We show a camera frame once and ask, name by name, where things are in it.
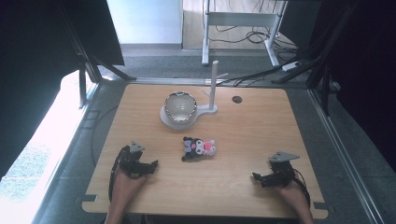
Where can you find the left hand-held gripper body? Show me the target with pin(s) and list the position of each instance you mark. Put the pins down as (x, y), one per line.
(130, 160)

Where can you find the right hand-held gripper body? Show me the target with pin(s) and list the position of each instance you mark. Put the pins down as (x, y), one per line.
(281, 169)

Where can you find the person's left hand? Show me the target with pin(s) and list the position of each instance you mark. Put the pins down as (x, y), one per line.
(128, 186)

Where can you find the person's right hand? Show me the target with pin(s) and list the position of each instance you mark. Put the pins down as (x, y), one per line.
(291, 194)

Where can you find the black and pink plush toy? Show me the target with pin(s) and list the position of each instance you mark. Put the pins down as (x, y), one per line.
(198, 149)

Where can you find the white stand with pole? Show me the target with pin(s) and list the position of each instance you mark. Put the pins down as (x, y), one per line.
(205, 109)

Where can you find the round dark table grommet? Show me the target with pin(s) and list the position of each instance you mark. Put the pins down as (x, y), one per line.
(237, 99)

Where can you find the white power strip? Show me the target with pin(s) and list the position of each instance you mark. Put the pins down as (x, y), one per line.
(291, 66)

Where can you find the black tripod stand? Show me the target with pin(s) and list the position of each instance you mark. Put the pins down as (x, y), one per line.
(317, 59)
(90, 62)

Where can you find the black curtain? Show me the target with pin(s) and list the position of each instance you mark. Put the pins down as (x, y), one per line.
(364, 77)
(37, 77)

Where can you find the aluminium floor rail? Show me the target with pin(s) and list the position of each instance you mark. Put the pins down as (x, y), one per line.
(342, 155)

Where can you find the white metal desk frame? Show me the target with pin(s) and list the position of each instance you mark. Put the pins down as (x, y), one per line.
(239, 19)

